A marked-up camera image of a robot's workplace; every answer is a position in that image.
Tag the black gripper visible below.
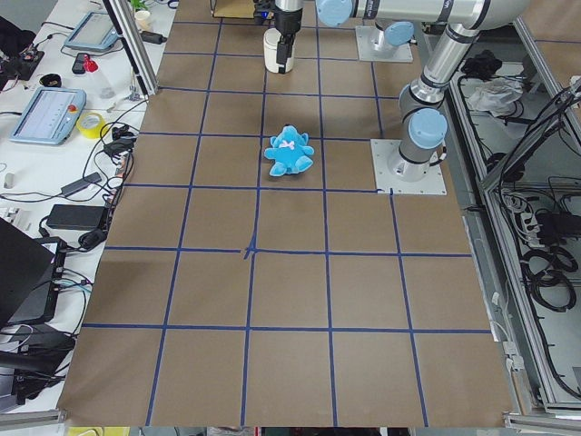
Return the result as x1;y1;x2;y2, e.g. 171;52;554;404
274;9;300;74

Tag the white trash can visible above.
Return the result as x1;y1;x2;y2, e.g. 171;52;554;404
263;27;294;74

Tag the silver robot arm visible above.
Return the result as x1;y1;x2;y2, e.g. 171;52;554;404
390;24;479;183
316;1;529;84

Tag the blue teddy bear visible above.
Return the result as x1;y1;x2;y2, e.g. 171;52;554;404
264;124;314;177

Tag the black power adapter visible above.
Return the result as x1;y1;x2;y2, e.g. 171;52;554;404
141;31;167;45

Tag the white paper cup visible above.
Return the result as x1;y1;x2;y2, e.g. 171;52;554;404
134;10;153;32

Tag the red capped spray bottle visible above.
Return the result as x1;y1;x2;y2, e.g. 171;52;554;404
83;54;114;99

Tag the teach pendant tablet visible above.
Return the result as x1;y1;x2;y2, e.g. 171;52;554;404
64;12;119;52
9;86;86;145

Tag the black phone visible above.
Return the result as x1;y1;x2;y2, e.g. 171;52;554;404
72;53;90;75

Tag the yellow tape roll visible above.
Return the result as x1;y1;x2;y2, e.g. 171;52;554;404
75;112;105;139

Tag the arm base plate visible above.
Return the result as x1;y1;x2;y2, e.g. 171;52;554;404
355;22;414;63
370;139;447;195

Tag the aluminium frame post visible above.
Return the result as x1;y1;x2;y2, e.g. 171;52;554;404
103;0;158;96

